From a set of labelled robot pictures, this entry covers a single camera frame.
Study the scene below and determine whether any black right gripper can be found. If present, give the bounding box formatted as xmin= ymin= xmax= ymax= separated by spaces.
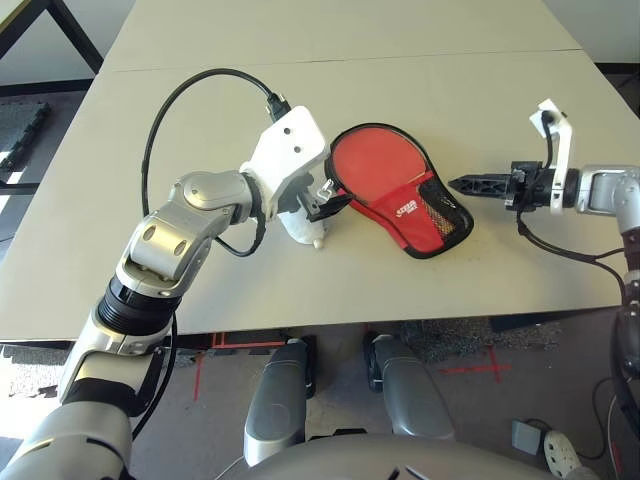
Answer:
xmin=449 ymin=160 xmax=556 ymax=214

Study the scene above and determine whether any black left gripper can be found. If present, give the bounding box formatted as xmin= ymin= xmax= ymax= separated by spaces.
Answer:
xmin=279 ymin=172 xmax=352 ymax=225

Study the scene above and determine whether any red black paddle case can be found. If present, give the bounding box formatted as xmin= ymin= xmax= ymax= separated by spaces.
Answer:
xmin=324 ymin=122 xmax=475 ymax=260

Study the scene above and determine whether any dark speckled floor mat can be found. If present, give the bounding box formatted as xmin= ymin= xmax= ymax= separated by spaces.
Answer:
xmin=399 ymin=319 xmax=556 ymax=359

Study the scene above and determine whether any red tape rectangle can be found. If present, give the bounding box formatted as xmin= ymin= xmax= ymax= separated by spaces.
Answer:
xmin=209 ymin=329 xmax=286 ymax=351

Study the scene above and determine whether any grey left robot leg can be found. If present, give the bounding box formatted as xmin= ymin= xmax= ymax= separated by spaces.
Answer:
xmin=243 ymin=338 xmax=317 ymax=469

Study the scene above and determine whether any grey robot leg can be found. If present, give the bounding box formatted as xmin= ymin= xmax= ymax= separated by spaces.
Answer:
xmin=243 ymin=338 xmax=317 ymax=469
xmin=363 ymin=333 xmax=455 ymax=441

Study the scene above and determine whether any grey right robot leg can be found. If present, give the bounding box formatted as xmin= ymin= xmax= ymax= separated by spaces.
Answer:
xmin=363 ymin=333 xmax=455 ymax=441

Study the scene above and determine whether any grey foot pedal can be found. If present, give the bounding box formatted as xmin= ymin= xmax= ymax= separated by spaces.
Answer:
xmin=510 ymin=419 xmax=544 ymax=455

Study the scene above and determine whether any grey robot torso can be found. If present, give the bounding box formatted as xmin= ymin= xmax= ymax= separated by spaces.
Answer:
xmin=234 ymin=432 xmax=546 ymax=480

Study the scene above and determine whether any black foam floor mat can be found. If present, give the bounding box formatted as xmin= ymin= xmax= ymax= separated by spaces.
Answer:
xmin=0 ymin=102 xmax=51 ymax=169

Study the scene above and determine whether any grey speckled puzzle mat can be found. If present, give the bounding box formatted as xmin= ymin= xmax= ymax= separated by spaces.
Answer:
xmin=0 ymin=344 xmax=71 ymax=401

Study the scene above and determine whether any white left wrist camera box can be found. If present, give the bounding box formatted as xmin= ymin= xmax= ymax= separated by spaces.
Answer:
xmin=238 ymin=104 xmax=331 ymax=222

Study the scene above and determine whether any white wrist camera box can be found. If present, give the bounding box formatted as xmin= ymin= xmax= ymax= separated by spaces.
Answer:
xmin=528 ymin=98 xmax=576 ymax=216
xmin=238 ymin=104 xmax=331 ymax=222

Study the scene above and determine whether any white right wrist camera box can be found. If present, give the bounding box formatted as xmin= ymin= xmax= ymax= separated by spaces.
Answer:
xmin=528 ymin=98 xmax=576 ymax=216

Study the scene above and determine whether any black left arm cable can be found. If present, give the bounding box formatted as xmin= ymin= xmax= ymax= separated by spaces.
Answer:
xmin=141 ymin=67 xmax=292 ymax=444

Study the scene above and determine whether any black floor cable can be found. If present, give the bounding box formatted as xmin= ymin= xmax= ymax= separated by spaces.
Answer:
xmin=592 ymin=377 xmax=631 ymax=459

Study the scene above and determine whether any black metal table frame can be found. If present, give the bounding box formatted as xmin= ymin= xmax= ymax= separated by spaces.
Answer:
xmin=0 ymin=0 xmax=106 ymax=76

